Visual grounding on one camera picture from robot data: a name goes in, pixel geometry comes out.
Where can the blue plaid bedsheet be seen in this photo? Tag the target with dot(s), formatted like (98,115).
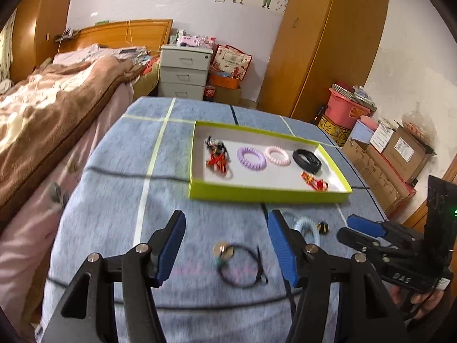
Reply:
(107,193)

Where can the long low cardboard box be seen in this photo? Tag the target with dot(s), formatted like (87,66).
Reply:
(378,182)

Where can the grey nightstand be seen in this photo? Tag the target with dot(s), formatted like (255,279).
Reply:
(184,75)

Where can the clear bag of food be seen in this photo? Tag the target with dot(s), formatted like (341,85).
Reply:
(417,123)

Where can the yellow patterned box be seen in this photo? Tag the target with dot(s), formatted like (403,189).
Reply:
(332,130)

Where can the labelled cardboard box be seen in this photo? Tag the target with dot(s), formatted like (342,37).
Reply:
(403,153)

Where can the patterned curtain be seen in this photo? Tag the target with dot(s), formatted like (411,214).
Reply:
(7,50)

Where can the red gift bag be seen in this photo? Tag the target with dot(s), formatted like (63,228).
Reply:
(230,62)

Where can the black gold bead charm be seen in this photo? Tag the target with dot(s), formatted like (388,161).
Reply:
(324,228)

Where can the black wristband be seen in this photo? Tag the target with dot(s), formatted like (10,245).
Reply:
(301,160)

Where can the pink lidded box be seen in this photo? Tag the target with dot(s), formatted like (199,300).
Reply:
(362,132)

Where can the narrow wooden wardrobe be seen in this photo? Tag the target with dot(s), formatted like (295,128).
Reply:
(39,21)

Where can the large wooden wardrobe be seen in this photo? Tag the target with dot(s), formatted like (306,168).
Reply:
(321,50)

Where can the wooden headboard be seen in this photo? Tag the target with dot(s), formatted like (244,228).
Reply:
(107,35)

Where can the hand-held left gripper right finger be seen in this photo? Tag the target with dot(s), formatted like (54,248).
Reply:
(284,246)

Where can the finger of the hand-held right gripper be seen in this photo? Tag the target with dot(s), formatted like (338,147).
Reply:
(367,227)
(353,238)

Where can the orange box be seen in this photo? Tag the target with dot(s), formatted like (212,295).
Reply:
(225,82)

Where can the yellow-green cardboard box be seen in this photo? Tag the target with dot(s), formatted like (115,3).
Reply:
(264,182)

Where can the red drink can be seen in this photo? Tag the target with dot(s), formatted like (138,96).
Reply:
(209,93)

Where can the white carton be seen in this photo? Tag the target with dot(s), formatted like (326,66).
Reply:
(382,137)

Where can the red knot ornament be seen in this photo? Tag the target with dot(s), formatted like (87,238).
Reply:
(314,182)

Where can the black hair claw tie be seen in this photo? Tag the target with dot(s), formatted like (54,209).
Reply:
(214,143)

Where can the small brown cardboard box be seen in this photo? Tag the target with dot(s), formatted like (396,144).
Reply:
(228,95)

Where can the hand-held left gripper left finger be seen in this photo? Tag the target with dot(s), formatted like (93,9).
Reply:
(171,250)

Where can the pink plastic bucket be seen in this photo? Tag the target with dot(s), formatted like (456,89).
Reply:
(344,110)

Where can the person's right hand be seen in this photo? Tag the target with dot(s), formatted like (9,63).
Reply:
(425,305)

